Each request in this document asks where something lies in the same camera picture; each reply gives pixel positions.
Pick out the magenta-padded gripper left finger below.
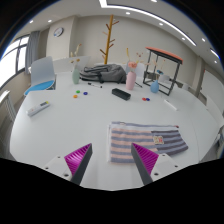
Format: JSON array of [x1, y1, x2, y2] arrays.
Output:
[[41, 143, 94, 186]]

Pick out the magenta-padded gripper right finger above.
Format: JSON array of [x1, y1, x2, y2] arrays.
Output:
[[130, 143, 184, 186]]

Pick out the blue vase with dried stems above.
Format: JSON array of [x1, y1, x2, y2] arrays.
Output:
[[149, 59, 167, 94]]

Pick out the yellow wooden coat rack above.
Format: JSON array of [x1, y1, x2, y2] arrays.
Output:
[[99, 13, 121, 66]]

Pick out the white remote control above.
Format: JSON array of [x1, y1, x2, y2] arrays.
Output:
[[26, 100, 52, 118]]

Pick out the round wall clock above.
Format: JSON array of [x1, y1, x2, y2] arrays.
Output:
[[53, 26, 65, 38]]

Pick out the black marker pen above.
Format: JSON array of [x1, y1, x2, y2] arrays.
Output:
[[87, 81, 104, 89]]

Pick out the striped pink grey towel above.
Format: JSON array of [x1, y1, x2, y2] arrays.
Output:
[[106, 120, 190, 165]]

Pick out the window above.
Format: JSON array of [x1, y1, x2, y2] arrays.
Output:
[[0, 34, 31, 90]]

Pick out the green vase with dried stems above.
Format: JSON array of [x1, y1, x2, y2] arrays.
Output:
[[69, 43, 83, 86]]

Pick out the plain white chair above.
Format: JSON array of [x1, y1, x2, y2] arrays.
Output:
[[125, 62, 147, 79]]

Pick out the ceiling light strip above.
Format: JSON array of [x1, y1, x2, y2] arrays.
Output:
[[98, 0, 198, 48]]

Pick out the grey curtain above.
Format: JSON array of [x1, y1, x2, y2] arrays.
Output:
[[24, 30, 41, 75]]

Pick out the white chair with blue cushion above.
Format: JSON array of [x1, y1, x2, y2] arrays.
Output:
[[23, 55, 57, 97]]

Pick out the white side table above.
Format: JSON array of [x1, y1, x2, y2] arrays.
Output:
[[0, 89, 17, 123]]

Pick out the orange-topped black frame table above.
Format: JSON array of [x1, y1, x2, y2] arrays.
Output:
[[142, 46, 185, 97]]

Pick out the grey backpack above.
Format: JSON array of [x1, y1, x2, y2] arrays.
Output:
[[79, 63, 128, 85]]

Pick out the black rectangular box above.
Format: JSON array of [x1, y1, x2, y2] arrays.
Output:
[[111, 87, 132, 102]]

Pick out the recessed ceiling spotlights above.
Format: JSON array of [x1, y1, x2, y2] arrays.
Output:
[[28, 0, 218, 56]]

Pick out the white marker pen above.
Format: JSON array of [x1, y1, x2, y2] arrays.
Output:
[[163, 98, 179, 112]]

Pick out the pink vase with flower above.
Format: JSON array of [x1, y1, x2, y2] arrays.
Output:
[[125, 61, 138, 91]]

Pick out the white wall board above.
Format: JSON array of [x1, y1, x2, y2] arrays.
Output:
[[199, 69, 224, 112]]

